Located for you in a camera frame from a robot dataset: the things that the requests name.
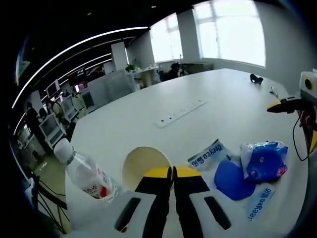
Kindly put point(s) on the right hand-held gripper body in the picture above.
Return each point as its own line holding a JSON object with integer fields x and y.
{"x": 309, "y": 86}

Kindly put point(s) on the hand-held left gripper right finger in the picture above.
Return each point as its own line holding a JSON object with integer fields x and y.
{"x": 190, "y": 198}

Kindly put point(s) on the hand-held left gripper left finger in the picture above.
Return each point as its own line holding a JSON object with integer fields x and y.
{"x": 156, "y": 198}

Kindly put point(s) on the small white object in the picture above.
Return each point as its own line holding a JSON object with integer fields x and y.
{"x": 274, "y": 91}

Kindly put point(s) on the black earphones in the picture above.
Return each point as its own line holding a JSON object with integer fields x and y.
{"x": 256, "y": 79}

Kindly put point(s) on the white paper cup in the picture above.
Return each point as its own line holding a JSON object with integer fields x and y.
{"x": 138, "y": 161}

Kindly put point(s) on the mask pack with blue oval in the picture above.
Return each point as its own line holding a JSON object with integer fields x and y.
{"x": 227, "y": 178}

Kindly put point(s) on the blue plastic bag package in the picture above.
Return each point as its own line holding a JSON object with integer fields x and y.
{"x": 265, "y": 161}

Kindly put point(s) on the clear plastic water bottle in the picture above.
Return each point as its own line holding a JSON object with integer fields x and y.
{"x": 81, "y": 171}

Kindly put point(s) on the white table power strip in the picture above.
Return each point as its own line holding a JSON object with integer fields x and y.
{"x": 180, "y": 114}

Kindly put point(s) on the large bright window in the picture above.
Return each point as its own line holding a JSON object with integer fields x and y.
{"x": 230, "y": 32}

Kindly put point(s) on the black office chair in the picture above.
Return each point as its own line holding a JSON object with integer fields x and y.
{"x": 176, "y": 70}

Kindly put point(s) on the grey office partition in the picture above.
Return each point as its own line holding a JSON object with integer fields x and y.
{"x": 111, "y": 86}

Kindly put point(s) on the white low cabinet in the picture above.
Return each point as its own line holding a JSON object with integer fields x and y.
{"x": 147, "y": 75}

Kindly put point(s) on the white background office chair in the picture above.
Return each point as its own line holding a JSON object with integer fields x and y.
{"x": 52, "y": 130}
{"x": 69, "y": 107}

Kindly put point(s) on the green potted plant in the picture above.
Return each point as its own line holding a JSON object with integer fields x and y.
{"x": 131, "y": 67}

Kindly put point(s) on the narrow bright window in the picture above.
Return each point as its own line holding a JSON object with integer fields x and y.
{"x": 166, "y": 39}

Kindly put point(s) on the long curved ceiling light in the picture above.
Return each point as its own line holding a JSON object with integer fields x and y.
{"x": 62, "y": 50}

